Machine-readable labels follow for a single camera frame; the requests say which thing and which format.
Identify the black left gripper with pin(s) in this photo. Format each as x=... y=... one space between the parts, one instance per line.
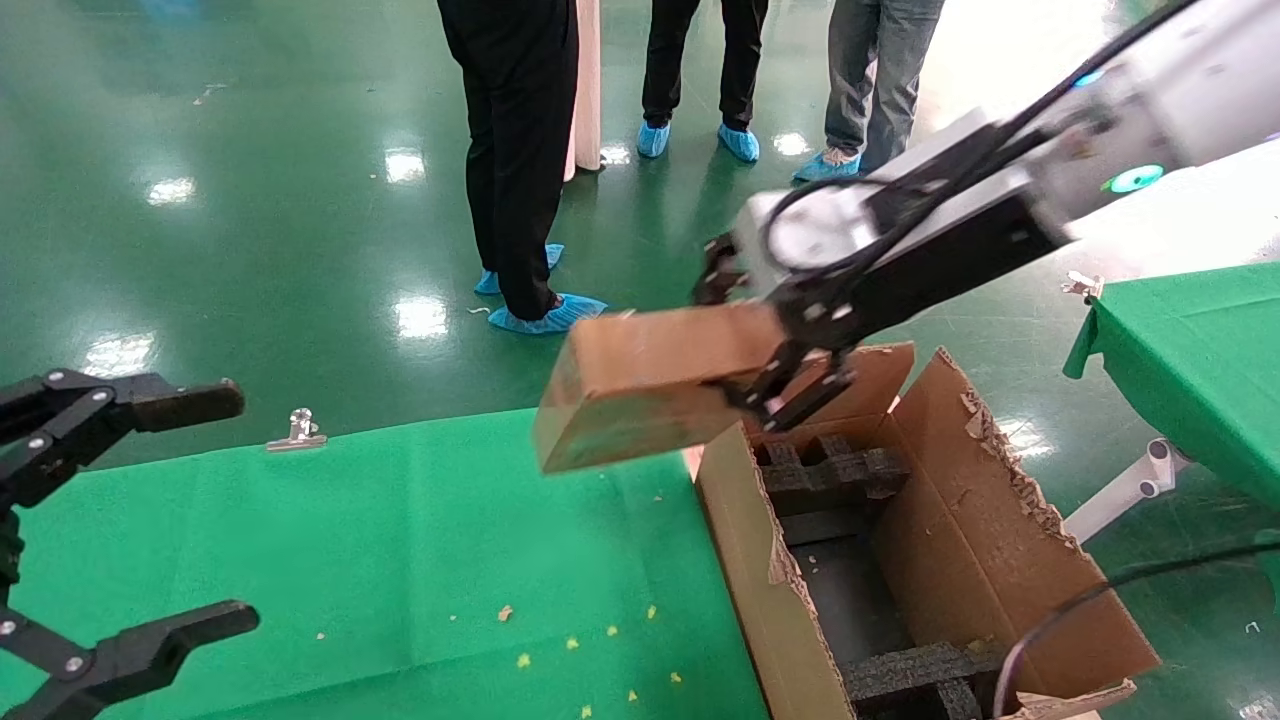
x=8 y=550

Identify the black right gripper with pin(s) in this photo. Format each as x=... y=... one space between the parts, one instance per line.
x=930 y=275

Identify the small brown cardboard box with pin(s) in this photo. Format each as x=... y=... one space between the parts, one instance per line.
x=640 y=385

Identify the large open brown carton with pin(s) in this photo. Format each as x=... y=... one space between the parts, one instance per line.
x=1000 y=560

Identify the black foam insert block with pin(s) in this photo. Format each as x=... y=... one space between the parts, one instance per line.
x=830 y=480
x=920 y=675

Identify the silver binder clip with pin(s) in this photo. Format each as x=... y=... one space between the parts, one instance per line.
x=297 y=432
x=1083 y=287

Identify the blue shoe cover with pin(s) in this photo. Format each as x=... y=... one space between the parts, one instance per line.
x=825 y=168
x=560 y=315
x=740 y=145
x=487 y=283
x=653 y=140

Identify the wide green table cloth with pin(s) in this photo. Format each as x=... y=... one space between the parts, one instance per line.
x=350 y=550

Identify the person in grey jeans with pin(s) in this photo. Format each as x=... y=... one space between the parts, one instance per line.
x=880 y=80

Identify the person in slim black trousers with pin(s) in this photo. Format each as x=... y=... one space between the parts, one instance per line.
x=665 y=60

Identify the person in wide black trousers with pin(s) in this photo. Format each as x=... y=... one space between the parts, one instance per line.
x=520 y=150

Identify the white table leg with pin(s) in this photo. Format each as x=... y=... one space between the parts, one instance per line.
x=1120 y=495

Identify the green cloth with draped corner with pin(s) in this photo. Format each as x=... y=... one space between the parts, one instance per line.
x=1200 y=350

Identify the beige upright post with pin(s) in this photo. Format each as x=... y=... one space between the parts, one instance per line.
x=588 y=100

